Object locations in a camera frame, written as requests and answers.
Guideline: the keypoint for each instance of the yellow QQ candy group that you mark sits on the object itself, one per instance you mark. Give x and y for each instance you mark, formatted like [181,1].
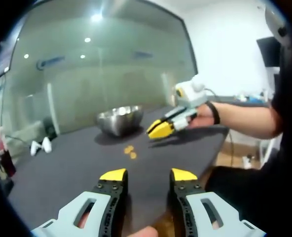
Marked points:
[129,148]

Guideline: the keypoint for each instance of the stainless steel bowl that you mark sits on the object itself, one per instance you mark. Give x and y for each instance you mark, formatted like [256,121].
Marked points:
[121,121]

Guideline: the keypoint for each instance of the person's right hand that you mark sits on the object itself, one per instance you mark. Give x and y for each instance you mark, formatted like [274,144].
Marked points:
[202,118]

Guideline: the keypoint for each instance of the person's left hand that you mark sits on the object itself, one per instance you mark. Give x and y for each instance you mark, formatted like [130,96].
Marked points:
[144,232]

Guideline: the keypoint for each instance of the black table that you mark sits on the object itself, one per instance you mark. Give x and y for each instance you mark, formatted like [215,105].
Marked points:
[74,177]

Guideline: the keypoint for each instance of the dark side counter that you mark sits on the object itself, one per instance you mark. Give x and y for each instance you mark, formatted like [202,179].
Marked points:
[234,101]

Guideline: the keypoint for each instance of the person's dark clothing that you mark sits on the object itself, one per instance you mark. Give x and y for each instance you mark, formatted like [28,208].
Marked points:
[259,195]

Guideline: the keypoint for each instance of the black bin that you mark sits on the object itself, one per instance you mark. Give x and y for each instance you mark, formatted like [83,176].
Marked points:
[49,127]

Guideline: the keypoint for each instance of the white worn device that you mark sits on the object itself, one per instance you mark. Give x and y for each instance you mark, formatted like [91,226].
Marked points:
[275,22]

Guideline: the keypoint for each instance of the black wall monitor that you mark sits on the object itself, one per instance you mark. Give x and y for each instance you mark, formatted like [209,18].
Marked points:
[269,51]

